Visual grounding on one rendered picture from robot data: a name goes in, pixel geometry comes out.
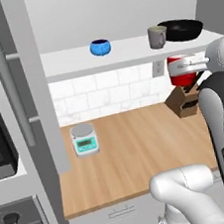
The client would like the white drawer handle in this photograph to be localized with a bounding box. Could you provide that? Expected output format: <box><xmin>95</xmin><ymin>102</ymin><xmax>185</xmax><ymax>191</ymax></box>
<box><xmin>107</xmin><ymin>204</ymin><xmax>138</xmax><ymax>219</ymax></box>

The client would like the red cup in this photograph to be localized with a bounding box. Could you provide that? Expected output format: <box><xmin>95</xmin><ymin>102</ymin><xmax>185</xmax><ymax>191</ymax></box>
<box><xmin>166</xmin><ymin>53</ymin><xmax>200</xmax><ymax>89</ymax></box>

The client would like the brown knife block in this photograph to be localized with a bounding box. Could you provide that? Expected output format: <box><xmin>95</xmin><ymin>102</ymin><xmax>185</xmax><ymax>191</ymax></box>
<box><xmin>161</xmin><ymin>71</ymin><xmax>207</xmax><ymax>121</ymax></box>

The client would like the grey mug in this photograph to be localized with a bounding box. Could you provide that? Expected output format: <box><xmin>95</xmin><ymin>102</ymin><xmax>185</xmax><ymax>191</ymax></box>
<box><xmin>146</xmin><ymin>24</ymin><xmax>170</xmax><ymax>51</ymax></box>

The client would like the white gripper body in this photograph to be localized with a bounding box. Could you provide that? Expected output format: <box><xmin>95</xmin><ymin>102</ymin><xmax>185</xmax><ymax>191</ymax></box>
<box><xmin>175</xmin><ymin>55</ymin><xmax>211</xmax><ymax>76</ymax></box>

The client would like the black bowl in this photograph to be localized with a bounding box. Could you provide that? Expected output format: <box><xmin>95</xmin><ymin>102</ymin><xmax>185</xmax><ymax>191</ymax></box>
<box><xmin>157</xmin><ymin>15</ymin><xmax>206</xmax><ymax>45</ymax></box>

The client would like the teal kitchen scale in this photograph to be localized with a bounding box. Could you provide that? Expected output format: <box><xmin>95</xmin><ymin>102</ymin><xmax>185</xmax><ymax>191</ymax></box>
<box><xmin>67</xmin><ymin>120</ymin><xmax>101</xmax><ymax>159</ymax></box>

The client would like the white cabinet shelf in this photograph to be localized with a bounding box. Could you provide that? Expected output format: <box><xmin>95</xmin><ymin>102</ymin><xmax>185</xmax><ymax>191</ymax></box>
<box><xmin>39</xmin><ymin>24</ymin><xmax>224</xmax><ymax>85</ymax></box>

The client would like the white wall outlet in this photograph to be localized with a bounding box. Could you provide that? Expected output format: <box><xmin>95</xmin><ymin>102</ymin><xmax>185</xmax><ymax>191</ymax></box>
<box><xmin>151</xmin><ymin>59</ymin><xmax>168</xmax><ymax>78</ymax></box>

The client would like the blue bowl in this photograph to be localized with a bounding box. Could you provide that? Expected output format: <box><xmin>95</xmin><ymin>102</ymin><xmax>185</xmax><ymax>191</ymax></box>
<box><xmin>89</xmin><ymin>38</ymin><xmax>113</xmax><ymax>57</ymax></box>

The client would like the grey cabinet door handle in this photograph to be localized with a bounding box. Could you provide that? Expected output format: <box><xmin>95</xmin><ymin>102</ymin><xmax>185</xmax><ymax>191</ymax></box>
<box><xmin>0</xmin><ymin>19</ymin><xmax>45</xmax><ymax>152</ymax></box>

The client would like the grey cabinet door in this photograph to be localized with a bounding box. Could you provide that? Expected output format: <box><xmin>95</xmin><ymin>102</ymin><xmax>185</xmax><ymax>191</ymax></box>
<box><xmin>0</xmin><ymin>0</ymin><xmax>73</xmax><ymax>180</ymax></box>
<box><xmin>192</xmin><ymin>0</ymin><xmax>224</xmax><ymax>39</ymax></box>

